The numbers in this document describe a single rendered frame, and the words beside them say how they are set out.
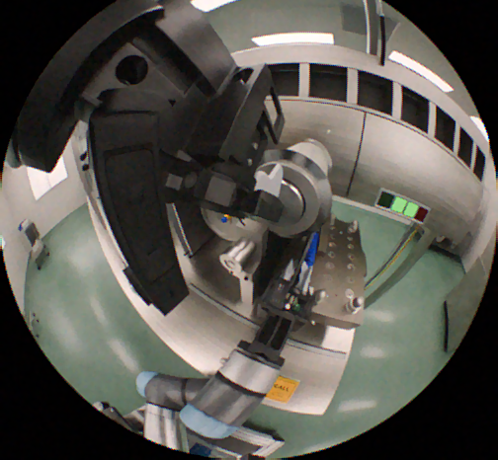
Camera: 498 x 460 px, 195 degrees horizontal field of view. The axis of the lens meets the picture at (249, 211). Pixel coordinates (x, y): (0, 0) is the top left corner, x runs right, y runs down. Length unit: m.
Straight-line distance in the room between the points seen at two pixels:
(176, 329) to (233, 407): 0.34
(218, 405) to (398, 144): 0.67
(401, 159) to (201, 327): 0.79
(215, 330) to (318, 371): 0.31
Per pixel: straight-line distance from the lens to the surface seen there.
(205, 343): 0.47
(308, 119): 0.51
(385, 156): 0.55
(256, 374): 0.21
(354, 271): 0.47
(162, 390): 0.36
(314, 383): 0.50
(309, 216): 0.21
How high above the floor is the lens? 1.36
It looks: 34 degrees down
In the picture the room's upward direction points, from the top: straight up
